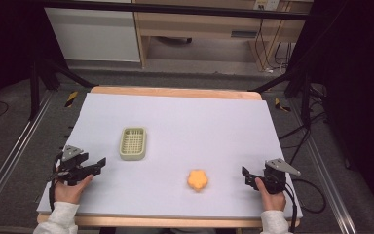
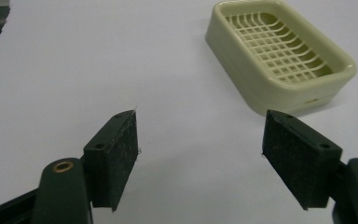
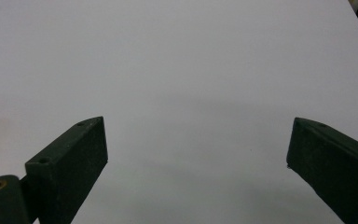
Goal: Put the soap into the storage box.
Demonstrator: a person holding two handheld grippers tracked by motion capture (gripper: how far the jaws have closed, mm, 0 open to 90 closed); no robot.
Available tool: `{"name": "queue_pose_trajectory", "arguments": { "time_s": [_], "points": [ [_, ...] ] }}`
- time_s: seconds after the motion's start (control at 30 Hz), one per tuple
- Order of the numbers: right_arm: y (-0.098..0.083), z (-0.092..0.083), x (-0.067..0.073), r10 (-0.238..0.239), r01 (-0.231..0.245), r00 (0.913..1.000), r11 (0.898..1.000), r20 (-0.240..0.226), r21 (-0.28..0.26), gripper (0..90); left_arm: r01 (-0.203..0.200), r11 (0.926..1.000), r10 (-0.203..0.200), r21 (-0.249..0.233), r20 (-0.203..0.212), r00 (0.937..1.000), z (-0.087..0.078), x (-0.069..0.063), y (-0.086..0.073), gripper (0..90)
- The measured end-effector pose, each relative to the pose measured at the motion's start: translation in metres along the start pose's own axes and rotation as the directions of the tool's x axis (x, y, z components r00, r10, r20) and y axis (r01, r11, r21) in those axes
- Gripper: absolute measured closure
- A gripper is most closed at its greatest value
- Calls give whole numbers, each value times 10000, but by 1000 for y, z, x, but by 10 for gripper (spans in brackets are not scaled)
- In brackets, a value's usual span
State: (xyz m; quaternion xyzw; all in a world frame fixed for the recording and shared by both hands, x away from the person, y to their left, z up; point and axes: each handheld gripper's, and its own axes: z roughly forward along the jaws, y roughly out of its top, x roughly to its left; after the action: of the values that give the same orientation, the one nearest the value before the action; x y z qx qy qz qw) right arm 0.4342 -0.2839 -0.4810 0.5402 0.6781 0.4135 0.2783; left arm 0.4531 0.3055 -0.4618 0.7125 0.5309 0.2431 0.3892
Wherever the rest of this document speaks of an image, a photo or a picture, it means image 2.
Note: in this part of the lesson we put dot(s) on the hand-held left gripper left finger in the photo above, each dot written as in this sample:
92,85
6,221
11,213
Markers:
112,158

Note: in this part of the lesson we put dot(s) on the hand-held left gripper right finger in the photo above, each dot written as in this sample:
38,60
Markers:
298,158

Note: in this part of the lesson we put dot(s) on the cream plastic soap dish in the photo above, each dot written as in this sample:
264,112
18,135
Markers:
254,74

